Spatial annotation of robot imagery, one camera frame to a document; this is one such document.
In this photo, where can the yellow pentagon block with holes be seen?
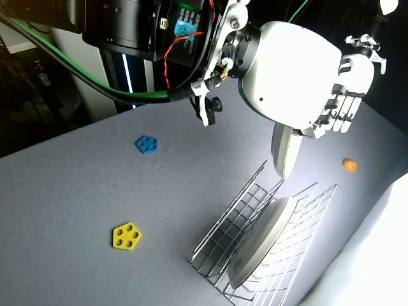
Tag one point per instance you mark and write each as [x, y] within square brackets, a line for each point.
[127, 236]

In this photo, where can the brown swirl cookie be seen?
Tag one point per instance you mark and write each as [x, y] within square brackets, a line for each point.
[350, 165]

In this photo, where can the white plate with black rim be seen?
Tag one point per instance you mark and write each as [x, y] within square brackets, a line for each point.
[261, 242]

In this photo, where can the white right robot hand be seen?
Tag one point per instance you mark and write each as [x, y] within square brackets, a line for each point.
[287, 70]

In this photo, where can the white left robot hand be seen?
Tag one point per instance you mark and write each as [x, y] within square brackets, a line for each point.
[358, 75]

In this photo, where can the blue pentagon block with holes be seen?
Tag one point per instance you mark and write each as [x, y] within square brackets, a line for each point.
[147, 145]

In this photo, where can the white column with light strip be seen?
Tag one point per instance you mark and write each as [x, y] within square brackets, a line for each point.
[92, 105]

